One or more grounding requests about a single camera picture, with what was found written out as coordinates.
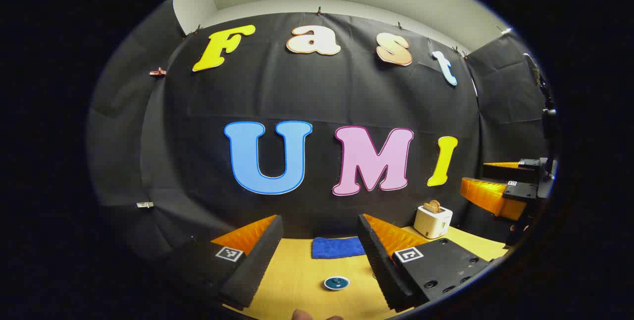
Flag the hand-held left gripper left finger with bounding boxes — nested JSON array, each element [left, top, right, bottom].
[[168, 214, 284, 311]]

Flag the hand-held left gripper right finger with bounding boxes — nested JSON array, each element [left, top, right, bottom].
[[357, 213, 496, 312]]

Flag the blue towel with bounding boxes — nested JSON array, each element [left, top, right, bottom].
[[311, 236, 366, 260]]

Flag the white toaster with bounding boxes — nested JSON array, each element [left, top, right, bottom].
[[414, 201, 453, 239]]

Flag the black backdrop cloth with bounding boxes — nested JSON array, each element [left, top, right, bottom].
[[87, 0, 550, 261]]

